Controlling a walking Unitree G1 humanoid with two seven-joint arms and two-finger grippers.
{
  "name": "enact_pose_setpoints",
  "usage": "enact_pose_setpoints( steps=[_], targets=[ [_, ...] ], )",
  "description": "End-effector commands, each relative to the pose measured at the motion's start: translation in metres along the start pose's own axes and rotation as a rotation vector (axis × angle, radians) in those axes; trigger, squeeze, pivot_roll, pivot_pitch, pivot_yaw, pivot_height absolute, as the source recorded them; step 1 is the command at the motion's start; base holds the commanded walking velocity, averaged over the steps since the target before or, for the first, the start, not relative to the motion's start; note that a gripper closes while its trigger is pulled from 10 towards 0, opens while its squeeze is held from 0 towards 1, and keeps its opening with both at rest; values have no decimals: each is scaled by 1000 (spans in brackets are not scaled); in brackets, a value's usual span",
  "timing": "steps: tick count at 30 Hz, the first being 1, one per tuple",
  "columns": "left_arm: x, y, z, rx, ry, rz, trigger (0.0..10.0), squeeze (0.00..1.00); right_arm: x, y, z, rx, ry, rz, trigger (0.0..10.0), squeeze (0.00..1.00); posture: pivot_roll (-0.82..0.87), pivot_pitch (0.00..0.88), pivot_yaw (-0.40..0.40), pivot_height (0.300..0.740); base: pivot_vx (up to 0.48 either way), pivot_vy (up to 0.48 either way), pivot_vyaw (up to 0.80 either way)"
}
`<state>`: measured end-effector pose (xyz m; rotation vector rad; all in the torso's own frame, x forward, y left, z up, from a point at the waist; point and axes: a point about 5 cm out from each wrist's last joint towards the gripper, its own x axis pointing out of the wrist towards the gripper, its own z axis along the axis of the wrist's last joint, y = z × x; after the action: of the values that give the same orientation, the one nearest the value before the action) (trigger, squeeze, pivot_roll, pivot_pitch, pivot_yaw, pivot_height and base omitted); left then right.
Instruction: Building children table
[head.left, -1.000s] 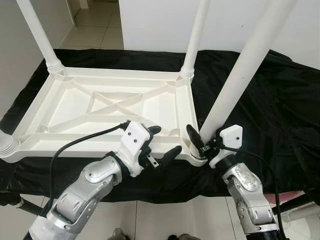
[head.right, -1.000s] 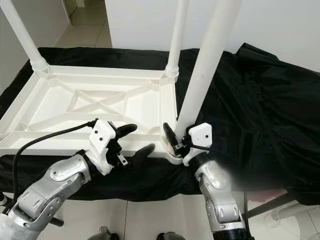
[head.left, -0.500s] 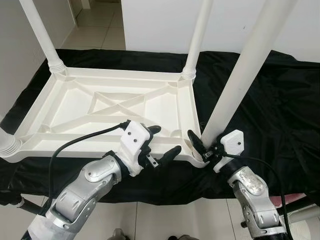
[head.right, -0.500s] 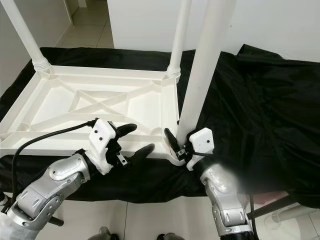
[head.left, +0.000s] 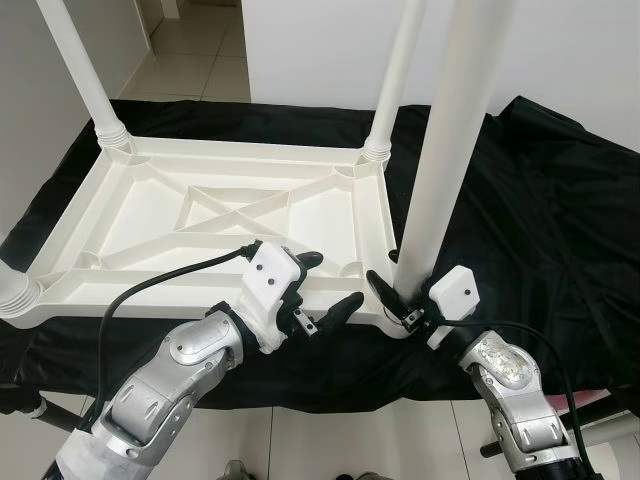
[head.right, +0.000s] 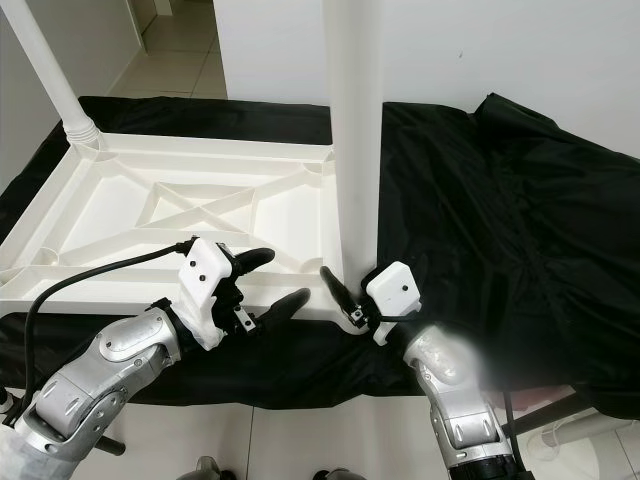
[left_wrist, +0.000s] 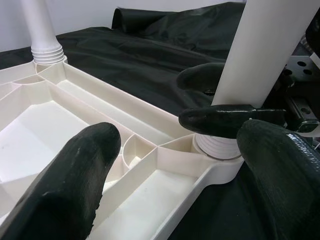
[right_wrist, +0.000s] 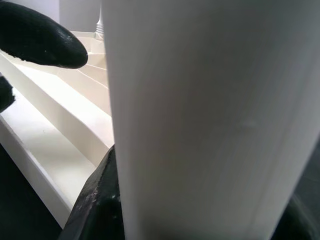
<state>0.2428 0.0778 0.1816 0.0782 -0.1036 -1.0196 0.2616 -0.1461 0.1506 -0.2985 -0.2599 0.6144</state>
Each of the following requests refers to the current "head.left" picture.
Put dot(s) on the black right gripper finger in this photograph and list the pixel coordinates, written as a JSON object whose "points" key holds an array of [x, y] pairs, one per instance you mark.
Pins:
{"points": [[386, 292]]}

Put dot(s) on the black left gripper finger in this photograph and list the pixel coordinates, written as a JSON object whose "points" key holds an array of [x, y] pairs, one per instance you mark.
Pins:
{"points": [[308, 261], [342, 308]]}

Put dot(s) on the white plastic table leg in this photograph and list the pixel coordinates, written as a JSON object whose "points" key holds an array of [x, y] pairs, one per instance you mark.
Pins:
{"points": [[85, 70], [395, 80], [455, 130], [18, 292]]}

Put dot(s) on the white plastic table top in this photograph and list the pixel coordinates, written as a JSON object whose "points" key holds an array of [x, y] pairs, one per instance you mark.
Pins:
{"points": [[120, 200]]}

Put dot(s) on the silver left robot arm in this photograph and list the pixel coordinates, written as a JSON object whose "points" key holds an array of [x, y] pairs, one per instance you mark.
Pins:
{"points": [[160, 380]]}

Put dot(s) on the grey robot right leg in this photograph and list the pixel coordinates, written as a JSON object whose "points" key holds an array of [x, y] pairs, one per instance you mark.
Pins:
{"points": [[360, 475]]}

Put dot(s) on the black cloth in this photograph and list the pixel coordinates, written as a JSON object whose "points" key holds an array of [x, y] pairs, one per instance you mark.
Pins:
{"points": [[560, 230]]}

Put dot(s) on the pink sheet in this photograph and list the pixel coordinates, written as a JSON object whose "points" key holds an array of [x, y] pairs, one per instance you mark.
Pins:
{"points": [[598, 392]]}

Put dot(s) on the black metal stand leg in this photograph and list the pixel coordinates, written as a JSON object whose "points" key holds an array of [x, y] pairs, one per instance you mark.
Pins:
{"points": [[590, 410], [45, 412]]}

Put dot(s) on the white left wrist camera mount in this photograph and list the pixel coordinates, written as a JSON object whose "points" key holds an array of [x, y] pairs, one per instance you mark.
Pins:
{"points": [[270, 290]]}

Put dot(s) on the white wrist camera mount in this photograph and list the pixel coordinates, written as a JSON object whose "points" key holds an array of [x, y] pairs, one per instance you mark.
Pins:
{"points": [[455, 295], [270, 290]]}

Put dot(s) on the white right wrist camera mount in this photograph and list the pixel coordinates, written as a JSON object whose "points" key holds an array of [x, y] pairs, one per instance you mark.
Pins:
{"points": [[455, 295]]}

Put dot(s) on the white door frame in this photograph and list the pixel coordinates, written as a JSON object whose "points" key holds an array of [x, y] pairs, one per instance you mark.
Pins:
{"points": [[148, 15]]}

